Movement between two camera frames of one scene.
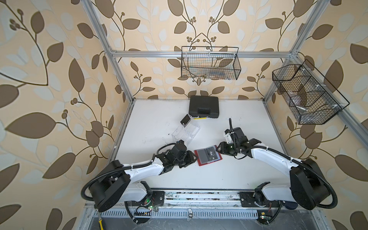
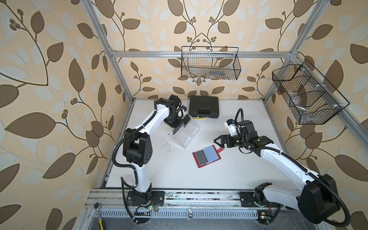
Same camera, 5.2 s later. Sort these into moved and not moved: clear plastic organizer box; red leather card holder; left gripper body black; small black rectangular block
Moved: left gripper body black
Not moved: clear plastic organizer box; red leather card holder; small black rectangular block
